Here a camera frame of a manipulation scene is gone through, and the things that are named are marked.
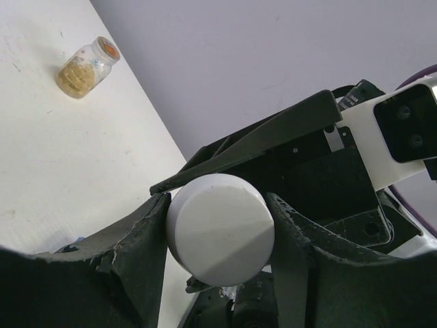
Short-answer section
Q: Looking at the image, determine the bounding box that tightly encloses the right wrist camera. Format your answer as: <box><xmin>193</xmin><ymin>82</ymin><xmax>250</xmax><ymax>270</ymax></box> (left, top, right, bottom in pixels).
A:
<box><xmin>339</xmin><ymin>74</ymin><xmax>436</xmax><ymax>191</ymax></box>

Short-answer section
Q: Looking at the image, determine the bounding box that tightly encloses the blue weekly pill organizer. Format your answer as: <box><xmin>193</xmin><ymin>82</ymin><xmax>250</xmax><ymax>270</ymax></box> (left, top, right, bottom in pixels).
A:
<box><xmin>64</xmin><ymin>236</ymin><xmax>85</xmax><ymax>247</ymax></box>

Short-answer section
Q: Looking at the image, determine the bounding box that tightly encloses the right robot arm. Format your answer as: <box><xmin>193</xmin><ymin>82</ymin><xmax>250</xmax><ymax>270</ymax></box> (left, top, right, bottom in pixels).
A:
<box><xmin>150</xmin><ymin>76</ymin><xmax>436</xmax><ymax>256</ymax></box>

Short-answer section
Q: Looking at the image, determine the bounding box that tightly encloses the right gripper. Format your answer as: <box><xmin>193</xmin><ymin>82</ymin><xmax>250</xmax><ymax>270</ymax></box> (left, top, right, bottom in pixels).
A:
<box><xmin>150</xmin><ymin>81</ymin><xmax>393</xmax><ymax>247</ymax></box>

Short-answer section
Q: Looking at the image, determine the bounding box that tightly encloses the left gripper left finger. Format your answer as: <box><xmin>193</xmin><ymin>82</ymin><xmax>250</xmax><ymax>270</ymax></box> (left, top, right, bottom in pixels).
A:
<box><xmin>1</xmin><ymin>193</ymin><xmax>171</xmax><ymax>327</ymax></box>

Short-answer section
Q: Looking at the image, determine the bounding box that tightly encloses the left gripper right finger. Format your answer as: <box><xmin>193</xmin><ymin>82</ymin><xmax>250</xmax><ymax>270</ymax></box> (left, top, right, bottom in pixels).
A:
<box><xmin>266</xmin><ymin>193</ymin><xmax>436</xmax><ymax>327</ymax></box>

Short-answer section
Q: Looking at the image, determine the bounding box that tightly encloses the white bottle cap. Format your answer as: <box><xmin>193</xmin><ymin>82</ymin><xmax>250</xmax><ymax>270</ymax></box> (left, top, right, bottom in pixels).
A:
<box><xmin>166</xmin><ymin>174</ymin><xmax>274</xmax><ymax>287</ymax></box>

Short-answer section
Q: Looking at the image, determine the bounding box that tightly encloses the amber glass pill jar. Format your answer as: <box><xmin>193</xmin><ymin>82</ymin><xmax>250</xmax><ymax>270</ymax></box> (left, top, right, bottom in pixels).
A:
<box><xmin>55</xmin><ymin>36</ymin><xmax>120</xmax><ymax>99</ymax></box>

